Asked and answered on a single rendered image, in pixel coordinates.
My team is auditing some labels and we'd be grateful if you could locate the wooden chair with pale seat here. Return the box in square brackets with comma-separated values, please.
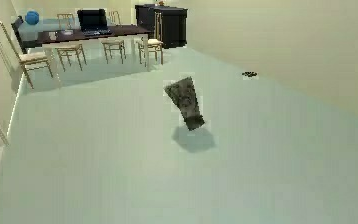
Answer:
[0, 21, 54, 90]
[101, 39, 127, 65]
[56, 13, 76, 31]
[137, 11, 165, 66]
[55, 43, 88, 73]
[107, 10, 122, 26]

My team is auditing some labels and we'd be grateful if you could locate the black cabinet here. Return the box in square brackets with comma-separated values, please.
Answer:
[134, 3, 189, 50]

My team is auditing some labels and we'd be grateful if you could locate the dark brown dining table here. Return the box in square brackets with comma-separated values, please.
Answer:
[36, 24, 153, 89]

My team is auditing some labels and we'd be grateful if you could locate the black laptop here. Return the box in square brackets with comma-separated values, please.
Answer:
[76, 8, 112, 37]

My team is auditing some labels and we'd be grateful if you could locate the blue ball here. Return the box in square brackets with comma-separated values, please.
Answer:
[24, 10, 40, 26]

